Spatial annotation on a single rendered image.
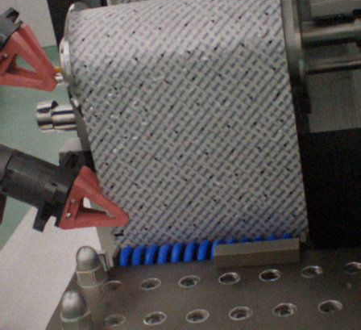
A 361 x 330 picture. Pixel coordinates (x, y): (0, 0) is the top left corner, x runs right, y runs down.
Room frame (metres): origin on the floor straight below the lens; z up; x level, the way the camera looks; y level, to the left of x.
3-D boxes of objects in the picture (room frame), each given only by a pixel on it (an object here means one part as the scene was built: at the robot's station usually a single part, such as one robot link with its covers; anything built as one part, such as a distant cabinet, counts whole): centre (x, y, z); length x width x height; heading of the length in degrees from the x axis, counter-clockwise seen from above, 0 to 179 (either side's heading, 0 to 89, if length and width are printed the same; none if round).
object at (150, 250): (0.79, -0.01, 1.03); 0.21 x 0.04 x 0.03; 77
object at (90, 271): (0.77, 0.13, 1.05); 0.04 x 0.04 x 0.04
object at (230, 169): (0.81, -0.01, 1.11); 0.23 x 0.01 x 0.18; 77
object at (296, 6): (0.84, -0.15, 1.25); 0.15 x 0.01 x 0.15; 167
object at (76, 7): (0.90, 0.09, 1.25); 0.15 x 0.01 x 0.15; 168
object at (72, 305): (0.68, 0.14, 1.05); 0.04 x 0.04 x 0.04
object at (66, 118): (0.94, 0.13, 1.05); 0.06 x 0.05 x 0.31; 77
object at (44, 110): (0.95, 0.16, 1.18); 0.04 x 0.02 x 0.04; 167
